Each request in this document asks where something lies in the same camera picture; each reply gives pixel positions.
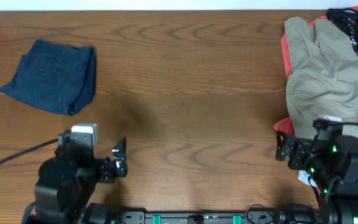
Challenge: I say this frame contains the navy blue shorts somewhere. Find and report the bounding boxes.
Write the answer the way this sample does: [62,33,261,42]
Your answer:
[0,40,96,116]

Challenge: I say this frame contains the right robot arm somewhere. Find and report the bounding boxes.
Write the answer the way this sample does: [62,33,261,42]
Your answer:
[276,131,358,223]

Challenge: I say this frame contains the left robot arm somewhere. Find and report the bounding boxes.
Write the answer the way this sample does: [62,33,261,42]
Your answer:
[22,134,128,224]

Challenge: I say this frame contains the orange red garment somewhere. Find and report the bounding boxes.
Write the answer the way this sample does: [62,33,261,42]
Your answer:
[273,6,358,135]

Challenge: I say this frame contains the light blue white garment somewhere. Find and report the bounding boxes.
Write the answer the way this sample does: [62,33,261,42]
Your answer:
[296,155,358,187]

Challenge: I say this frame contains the khaki beige shorts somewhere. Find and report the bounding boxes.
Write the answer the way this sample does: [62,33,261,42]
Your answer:
[285,17,358,139]

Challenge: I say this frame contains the black printed garment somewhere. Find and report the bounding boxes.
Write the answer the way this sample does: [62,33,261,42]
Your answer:
[326,8,358,57]

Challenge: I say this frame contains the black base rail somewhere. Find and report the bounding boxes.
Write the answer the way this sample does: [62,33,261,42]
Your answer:
[82,203,319,224]

